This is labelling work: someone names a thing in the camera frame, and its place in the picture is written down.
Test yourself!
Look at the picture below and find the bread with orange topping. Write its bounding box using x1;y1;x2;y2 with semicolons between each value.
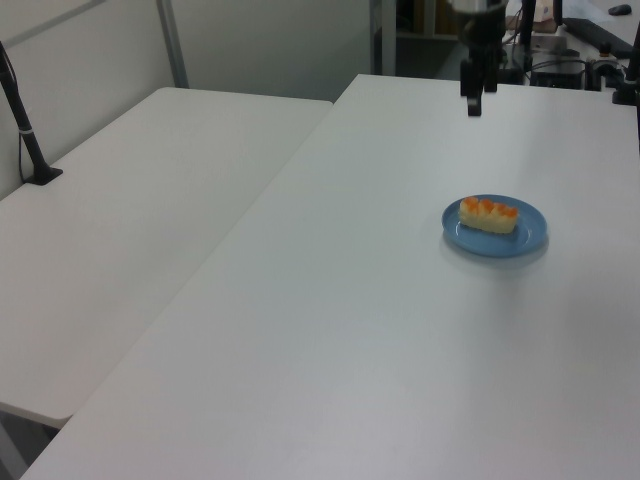
458;195;521;236

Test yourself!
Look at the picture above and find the black keyboard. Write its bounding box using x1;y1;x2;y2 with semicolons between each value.
562;16;635;57

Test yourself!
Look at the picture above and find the thin black upright pole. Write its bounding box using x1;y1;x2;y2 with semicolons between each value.
518;0;537;85

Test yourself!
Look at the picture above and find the black electronics box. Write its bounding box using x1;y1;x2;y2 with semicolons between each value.
528;58;587;91

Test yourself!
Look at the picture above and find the black camera stand pole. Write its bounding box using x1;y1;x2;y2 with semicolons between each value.
0;39;65;188

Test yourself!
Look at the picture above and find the black clamp stand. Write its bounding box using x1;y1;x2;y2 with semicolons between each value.
610;0;640;107

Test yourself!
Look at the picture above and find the blue plate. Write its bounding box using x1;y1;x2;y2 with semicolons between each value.
440;193;550;259

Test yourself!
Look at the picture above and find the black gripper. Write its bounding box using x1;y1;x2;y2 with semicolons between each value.
459;6;507;118

